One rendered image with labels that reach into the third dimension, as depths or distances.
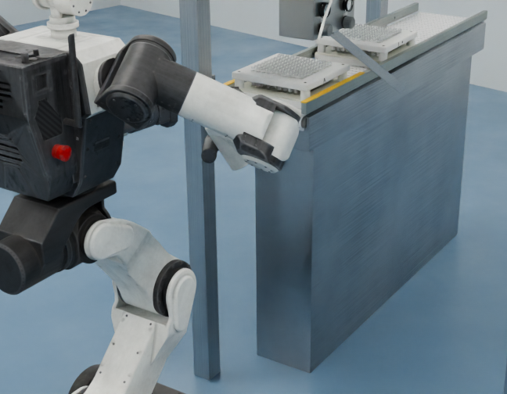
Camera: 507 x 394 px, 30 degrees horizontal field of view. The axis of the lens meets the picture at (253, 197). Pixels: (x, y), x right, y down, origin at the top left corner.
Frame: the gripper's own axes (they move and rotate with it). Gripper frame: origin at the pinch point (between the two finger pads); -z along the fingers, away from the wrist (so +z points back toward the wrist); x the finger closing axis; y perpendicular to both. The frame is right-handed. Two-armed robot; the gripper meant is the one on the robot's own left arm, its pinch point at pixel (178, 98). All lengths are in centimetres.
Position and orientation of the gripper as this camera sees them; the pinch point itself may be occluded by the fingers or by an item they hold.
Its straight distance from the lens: 242.7
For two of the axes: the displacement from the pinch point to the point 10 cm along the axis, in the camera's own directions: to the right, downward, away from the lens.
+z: -6.6, 3.0, -6.9
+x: 0.1, 9.2, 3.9
